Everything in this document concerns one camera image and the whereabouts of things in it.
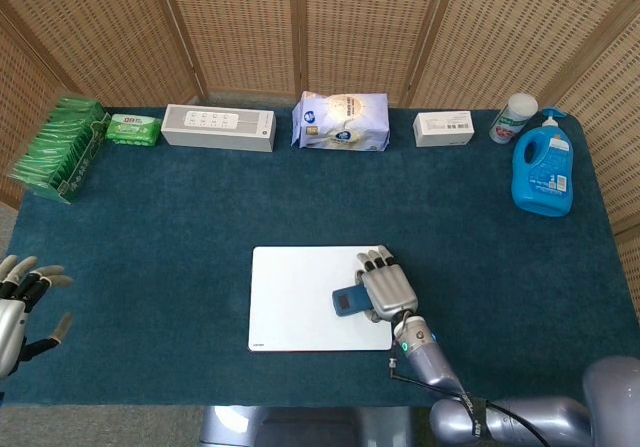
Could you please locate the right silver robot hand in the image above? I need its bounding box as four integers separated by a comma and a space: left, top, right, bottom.
353, 245, 419, 324

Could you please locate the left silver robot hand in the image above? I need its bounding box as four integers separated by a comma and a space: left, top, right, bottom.
0, 255, 75, 379

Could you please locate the blue whiteboard eraser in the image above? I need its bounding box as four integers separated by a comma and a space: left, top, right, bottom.
331, 284, 371, 319

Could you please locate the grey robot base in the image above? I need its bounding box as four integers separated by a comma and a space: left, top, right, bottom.
199, 405, 414, 447

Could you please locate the white rectangular whiteboard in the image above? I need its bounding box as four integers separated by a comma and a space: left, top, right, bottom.
247, 245, 394, 354

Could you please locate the small white cardboard box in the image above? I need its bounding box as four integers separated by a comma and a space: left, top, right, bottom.
412, 110, 476, 148

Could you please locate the blue white tissue pack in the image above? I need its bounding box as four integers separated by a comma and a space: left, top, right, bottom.
290, 90, 391, 153

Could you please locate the green tea packet display box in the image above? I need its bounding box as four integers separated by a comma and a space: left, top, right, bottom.
4, 95, 110, 205

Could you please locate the blue detergent pump bottle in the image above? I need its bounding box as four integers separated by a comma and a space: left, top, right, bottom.
510, 106, 576, 218

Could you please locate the dark teal table mat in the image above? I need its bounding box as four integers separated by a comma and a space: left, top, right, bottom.
0, 105, 627, 409

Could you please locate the wet wipes canister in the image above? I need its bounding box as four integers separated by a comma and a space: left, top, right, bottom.
489, 92, 540, 145

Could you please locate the green wipes pack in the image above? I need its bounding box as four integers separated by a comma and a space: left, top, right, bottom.
104, 112, 163, 147

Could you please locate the long white power strip box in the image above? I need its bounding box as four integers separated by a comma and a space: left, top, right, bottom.
160, 104, 278, 154

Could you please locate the woven rattan folding screen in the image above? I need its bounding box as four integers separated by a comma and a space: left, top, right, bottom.
0, 0, 640, 368

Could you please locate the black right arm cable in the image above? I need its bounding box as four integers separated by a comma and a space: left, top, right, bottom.
387, 359, 551, 447

